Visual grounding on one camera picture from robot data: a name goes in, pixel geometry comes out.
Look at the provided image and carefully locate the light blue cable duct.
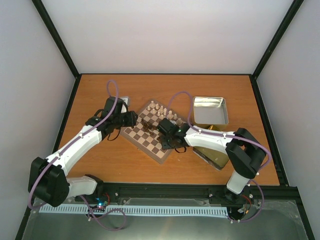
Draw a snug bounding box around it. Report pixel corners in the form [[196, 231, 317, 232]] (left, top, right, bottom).
[[39, 204, 228, 218]]

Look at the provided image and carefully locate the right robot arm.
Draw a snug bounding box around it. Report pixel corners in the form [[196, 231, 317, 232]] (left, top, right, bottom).
[[156, 118, 272, 195]]

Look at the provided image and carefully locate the silver open tin box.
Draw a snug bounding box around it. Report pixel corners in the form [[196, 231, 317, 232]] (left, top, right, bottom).
[[193, 96, 229, 125]]

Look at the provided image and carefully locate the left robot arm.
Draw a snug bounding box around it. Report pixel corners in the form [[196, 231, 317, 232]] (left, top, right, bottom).
[[28, 96, 138, 207]]

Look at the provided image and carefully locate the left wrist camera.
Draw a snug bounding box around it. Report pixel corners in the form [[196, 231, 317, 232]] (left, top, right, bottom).
[[121, 96, 130, 106]]

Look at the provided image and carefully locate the black enclosure frame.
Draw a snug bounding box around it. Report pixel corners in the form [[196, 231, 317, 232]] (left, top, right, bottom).
[[14, 0, 316, 240]]

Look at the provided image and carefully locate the wooden chessboard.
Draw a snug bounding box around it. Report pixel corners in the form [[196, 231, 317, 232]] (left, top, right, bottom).
[[120, 99, 187, 164]]

